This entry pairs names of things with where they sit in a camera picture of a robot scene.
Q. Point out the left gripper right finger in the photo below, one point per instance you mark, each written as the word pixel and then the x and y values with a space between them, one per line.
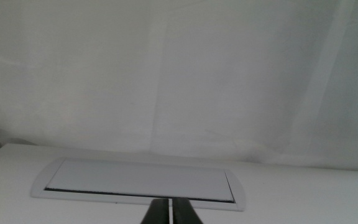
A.
pixel 183 213

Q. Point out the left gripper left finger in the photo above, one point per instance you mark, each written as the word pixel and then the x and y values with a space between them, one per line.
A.
pixel 158 213

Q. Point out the white cloth curtain backdrop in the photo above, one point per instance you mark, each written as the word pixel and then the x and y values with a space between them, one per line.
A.
pixel 179 77

